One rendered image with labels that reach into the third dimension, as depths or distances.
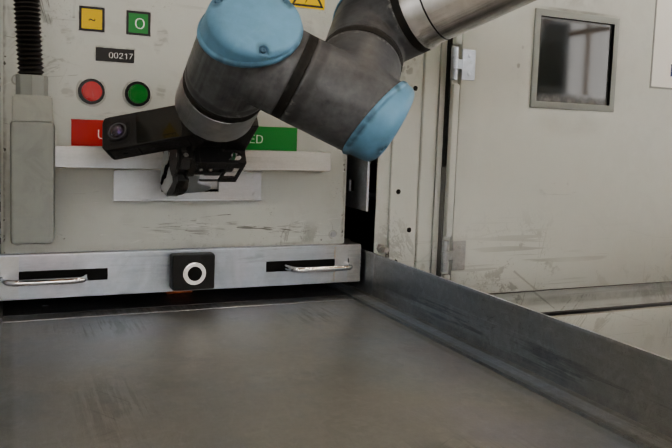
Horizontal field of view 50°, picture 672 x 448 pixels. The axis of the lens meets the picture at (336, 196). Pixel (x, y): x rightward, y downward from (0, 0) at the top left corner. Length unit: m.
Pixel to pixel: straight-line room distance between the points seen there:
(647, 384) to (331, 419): 0.28
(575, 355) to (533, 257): 0.51
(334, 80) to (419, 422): 0.32
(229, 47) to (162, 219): 0.43
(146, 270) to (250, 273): 0.15
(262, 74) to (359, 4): 0.17
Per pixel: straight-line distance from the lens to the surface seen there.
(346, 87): 0.70
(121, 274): 1.04
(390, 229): 1.13
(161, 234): 1.06
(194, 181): 0.94
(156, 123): 0.86
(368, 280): 1.14
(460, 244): 1.18
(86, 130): 1.03
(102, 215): 1.04
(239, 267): 1.08
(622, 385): 0.73
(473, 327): 0.90
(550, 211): 1.28
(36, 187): 0.92
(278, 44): 0.68
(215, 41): 0.68
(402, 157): 1.13
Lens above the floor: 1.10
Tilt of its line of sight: 5 degrees down
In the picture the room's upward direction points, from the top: 2 degrees clockwise
